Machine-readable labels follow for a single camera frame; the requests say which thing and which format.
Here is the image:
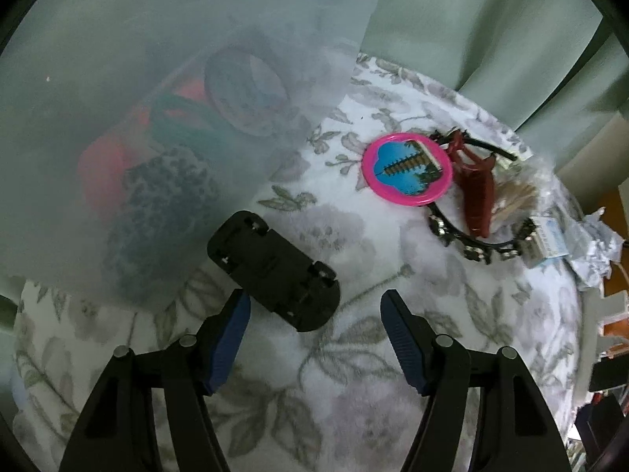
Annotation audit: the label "leopard print scrunchie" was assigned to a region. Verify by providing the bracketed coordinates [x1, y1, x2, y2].
[105, 145, 222, 301]

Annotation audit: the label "black toy car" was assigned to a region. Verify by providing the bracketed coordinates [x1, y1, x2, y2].
[206, 210, 342, 332]

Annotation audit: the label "translucent blue plastic container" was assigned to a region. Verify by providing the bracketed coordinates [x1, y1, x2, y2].
[0, 0, 396, 306]

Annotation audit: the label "teal coil hair ties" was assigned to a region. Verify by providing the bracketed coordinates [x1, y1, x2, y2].
[147, 93, 237, 151]

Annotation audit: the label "cotton swab bag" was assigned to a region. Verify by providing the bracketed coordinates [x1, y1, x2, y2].
[486, 157, 551, 237]

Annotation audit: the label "wooden bed frame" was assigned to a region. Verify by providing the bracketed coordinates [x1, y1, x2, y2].
[597, 189, 629, 360]

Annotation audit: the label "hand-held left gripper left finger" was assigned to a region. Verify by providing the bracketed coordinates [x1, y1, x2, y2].
[59, 288, 252, 472]

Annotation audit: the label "red hair claw clip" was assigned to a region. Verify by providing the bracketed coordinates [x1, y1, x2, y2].
[445, 128, 495, 239]

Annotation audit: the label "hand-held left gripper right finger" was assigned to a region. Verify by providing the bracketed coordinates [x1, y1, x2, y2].
[381, 289, 573, 472]

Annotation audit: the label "brown packing tape roll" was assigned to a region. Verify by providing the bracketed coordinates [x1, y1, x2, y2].
[204, 44, 291, 138]

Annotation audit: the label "black beaded headband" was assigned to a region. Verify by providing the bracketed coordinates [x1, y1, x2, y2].
[427, 130, 541, 264]

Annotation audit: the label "round pink pocket mirror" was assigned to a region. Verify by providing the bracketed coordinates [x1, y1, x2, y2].
[362, 133, 453, 207]

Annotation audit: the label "pale green curtain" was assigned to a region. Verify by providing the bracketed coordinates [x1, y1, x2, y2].
[364, 0, 629, 197]

